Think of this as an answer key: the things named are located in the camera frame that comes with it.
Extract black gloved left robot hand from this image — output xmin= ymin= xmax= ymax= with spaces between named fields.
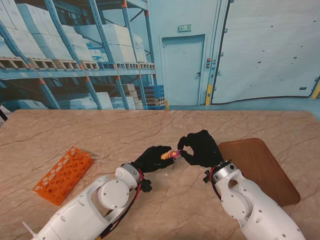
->
xmin=130 ymin=145 xmax=176 ymax=174

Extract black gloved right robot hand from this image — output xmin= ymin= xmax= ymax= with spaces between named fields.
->
xmin=176 ymin=129 xmax=225 ymax=169

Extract yellow cloth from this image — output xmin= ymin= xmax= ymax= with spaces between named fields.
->
xmin=160 ymin=150 xmax=175 ymax=161

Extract brown wooden tray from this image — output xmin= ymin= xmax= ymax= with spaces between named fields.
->
xmin=217 ymin=137 xmax=301 ymax=206

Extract orange test tube rack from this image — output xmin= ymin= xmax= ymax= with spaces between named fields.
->
xmin=32 ymin=146 xmax=95 ymax=206

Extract black stand leg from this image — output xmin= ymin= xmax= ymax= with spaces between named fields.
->
xmin=0 ymin=103 xmax=11 ymax=121

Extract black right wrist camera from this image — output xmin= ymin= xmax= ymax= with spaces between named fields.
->
xmin=202 ymin=169 xmax=214 ymax=184

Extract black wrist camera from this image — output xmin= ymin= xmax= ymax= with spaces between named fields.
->
xmin=202 ymin=169 xmax=214 ymax=184
xmin=140 ymin=178 xmax=153 ymax=194

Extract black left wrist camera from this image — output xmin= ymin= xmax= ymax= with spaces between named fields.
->
xmin=140 ymin=178 xmax=153 ymax=194

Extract red black right arm cable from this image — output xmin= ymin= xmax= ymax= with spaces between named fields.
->
xmin=209 ymin=165 xmax=223 ymax=201

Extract red black arm cable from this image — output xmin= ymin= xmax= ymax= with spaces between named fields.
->
xmin=209 ymin=165 xmax=223 ymax=201
xmin=97 ymin=167 xmax=146 ymax=240

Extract red black left arm cable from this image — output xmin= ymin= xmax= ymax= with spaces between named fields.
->
xmin=97 ymin=167 xmax=146 ymax=240

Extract white cable tie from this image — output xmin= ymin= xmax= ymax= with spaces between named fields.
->
xmin=21 ymin=221 xmax=37 ymax=237

